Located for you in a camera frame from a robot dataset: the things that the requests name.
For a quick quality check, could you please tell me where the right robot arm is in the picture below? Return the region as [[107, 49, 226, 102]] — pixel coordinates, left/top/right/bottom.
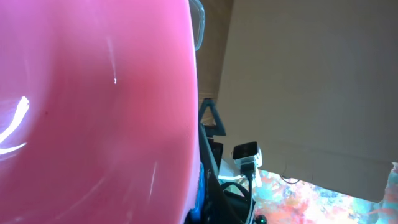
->
[[185, 98, 267, 224]]

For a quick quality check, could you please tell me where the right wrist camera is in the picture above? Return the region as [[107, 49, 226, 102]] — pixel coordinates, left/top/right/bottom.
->
[[230, 141, 264, 187]]

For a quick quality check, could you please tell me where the clear plastic container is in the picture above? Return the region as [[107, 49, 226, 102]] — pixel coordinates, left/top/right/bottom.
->
[[189, 0, 206, 51]]

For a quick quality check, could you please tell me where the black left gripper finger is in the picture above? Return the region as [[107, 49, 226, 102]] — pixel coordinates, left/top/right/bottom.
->
[[198, 124, 239, 224]]

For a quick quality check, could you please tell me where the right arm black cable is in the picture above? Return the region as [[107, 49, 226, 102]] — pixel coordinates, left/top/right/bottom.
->
[[219, 161, 257, 224]]

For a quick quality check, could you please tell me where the pink scoop blue handle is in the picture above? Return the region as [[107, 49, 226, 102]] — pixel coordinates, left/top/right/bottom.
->
[[1, 0, 200, 223]]

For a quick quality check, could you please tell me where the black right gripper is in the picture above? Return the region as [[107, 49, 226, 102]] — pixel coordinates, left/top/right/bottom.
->
[[198, 98, 226, 170]]

